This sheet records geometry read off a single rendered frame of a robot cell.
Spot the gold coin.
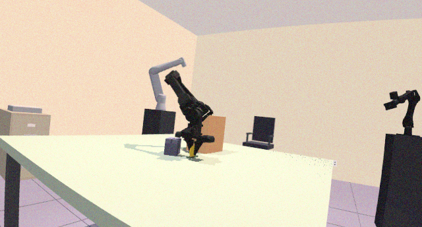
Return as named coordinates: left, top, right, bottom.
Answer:
left=189, top=146, right=195, bottom=156

